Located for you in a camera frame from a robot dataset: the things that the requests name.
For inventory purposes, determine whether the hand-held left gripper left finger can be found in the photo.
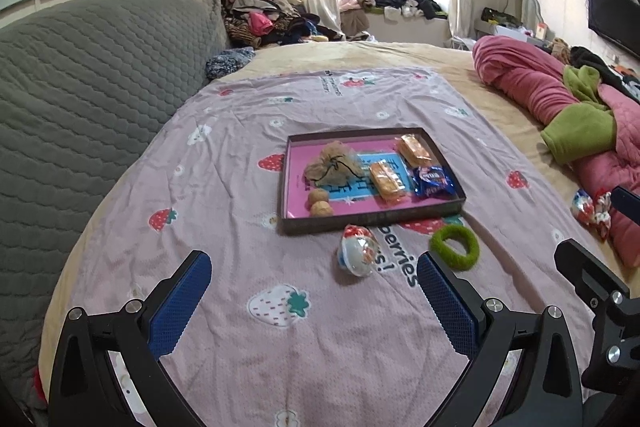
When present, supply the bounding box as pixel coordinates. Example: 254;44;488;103
47;249;213;427

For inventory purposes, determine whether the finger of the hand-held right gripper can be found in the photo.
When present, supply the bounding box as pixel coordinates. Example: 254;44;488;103
611;186;640;214
554;238;632;308

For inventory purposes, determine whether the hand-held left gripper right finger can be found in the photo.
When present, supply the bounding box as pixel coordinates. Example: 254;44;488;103
416;251;586;427

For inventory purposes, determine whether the blue cookie packet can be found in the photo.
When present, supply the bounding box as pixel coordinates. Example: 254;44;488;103
410;164;457;199

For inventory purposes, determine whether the clear cake packet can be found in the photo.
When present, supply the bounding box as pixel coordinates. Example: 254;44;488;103
370;159;408;202
398;134;433;168

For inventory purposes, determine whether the shallow dark box pink inside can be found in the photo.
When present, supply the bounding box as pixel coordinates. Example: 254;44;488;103
277;127;467;237

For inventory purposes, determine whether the red white candy wrapper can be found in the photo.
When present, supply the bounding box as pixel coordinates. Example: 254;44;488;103
590;193;613;240

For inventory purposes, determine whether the red white snack packet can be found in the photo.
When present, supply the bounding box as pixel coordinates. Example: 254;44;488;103
571;189;596;225

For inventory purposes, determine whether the green fleece blanket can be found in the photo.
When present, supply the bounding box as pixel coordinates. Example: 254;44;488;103
541;65;618;165

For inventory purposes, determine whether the pink strawberry printed blanket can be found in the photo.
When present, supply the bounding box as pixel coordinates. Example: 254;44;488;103
67;67;608;427

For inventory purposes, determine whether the clear toy egg capsule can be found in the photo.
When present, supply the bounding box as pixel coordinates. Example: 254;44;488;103
340;224;383;278

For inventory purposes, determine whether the black clothing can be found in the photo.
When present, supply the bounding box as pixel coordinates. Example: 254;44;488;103
570;47;640;102

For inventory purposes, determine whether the pink quilt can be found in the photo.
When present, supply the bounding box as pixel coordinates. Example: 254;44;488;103
472;35;640;269

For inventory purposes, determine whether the black television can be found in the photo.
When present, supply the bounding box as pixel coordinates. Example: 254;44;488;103
587;0;640;58

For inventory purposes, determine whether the white desk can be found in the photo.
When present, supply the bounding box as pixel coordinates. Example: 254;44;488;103
474;19;551;50

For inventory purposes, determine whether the grey quilted headboard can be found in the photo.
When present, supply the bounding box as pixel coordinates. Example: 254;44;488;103
0;0;223;388

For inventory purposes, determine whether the dark bag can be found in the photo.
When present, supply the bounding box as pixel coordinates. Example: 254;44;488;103
482;7;521;26

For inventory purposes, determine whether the blue patterned cloth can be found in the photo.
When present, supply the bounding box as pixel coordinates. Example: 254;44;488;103
206;48;256;80

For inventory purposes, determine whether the beige bed sheet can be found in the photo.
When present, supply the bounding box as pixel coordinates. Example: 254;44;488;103
37;41;601;427

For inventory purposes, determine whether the white window bench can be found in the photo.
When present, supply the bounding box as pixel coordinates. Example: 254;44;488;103
345;14;451;48

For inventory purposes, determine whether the pile of mixed clothes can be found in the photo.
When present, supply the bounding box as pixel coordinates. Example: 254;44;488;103
220;0;346;48

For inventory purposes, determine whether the green fuzzy ring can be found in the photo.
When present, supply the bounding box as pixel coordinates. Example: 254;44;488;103
430;226;480;272

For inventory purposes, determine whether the burlap drawstring pouch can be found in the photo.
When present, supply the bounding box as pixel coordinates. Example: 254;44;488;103
304;142;365;188

